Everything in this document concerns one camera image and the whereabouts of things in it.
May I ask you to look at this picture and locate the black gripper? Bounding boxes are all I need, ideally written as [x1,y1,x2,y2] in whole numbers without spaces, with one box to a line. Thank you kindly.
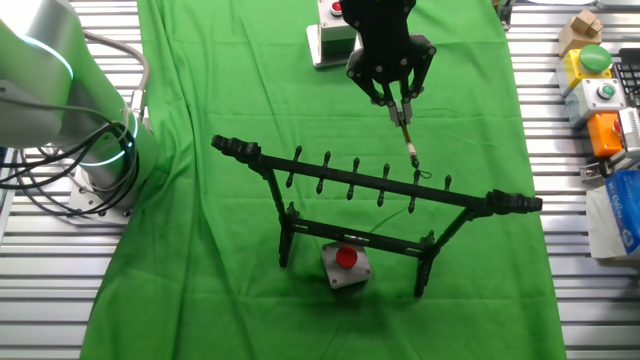
[338,0,438,128]

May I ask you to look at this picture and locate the brown calligraphy brush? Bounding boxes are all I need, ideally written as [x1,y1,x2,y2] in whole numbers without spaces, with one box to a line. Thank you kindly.
[399,122,433,181]

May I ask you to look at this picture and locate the black carved pen rack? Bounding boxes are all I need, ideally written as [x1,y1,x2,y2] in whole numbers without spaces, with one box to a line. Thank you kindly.
[210,133,544,299]

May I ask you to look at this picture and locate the grey box with green button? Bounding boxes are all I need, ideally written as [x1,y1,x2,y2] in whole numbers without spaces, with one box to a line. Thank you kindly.
[564,76,628,129]

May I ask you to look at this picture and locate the beige wooden blocks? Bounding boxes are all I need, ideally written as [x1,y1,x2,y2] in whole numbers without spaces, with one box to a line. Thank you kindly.
[557,8,605,58]

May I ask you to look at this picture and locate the yellow box with green button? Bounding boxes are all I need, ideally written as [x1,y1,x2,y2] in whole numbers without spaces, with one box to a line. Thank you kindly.
[555,43,614,98]

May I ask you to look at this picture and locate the orange button box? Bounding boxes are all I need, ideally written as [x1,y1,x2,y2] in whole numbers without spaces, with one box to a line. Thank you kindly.
[585,110,626,159]

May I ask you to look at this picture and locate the grey ridged metal device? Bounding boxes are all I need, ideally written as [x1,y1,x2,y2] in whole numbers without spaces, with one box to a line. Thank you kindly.
[617,106,640,154]

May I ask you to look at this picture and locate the black keyboard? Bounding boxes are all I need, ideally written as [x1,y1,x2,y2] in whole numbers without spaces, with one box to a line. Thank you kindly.
[611,47,640,109]

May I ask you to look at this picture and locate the blue tissue pack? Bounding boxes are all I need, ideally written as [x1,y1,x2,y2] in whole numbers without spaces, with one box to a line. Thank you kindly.
[585,169,640,261]

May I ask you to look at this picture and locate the grey corrugated conduit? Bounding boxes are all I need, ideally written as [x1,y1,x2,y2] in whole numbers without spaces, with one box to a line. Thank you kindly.
[82,29,152,124]

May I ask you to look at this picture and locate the green cloth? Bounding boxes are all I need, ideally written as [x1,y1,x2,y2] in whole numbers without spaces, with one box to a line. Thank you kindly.
[79,0,569,360]

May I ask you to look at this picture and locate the small metal bracket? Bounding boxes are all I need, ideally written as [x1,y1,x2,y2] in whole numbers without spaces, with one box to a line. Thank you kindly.
[579,158,611,183]

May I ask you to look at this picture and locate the black cable bundle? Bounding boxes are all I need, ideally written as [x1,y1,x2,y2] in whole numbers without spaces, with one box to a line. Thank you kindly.
[0,94,144,218]

